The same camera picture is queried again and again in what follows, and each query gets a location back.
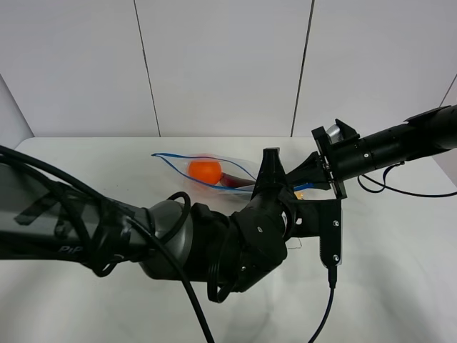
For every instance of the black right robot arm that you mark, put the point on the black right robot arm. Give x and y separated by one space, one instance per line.
430 133

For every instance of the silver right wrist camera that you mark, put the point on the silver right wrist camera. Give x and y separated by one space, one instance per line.
340 131

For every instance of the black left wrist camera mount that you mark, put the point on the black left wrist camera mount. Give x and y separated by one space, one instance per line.
322 219

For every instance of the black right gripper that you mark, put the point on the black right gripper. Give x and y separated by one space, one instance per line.
321 170

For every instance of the yellow pear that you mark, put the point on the yellow pear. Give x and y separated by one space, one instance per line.
300 195

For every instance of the orange fruit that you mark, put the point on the orange fruit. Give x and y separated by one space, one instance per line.
205 171

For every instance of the dark purple eggplant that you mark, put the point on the dark purple eggplant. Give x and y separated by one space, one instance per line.
230 181

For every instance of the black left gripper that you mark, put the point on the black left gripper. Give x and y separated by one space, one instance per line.
256 241

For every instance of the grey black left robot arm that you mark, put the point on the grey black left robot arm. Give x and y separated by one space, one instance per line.
46 214

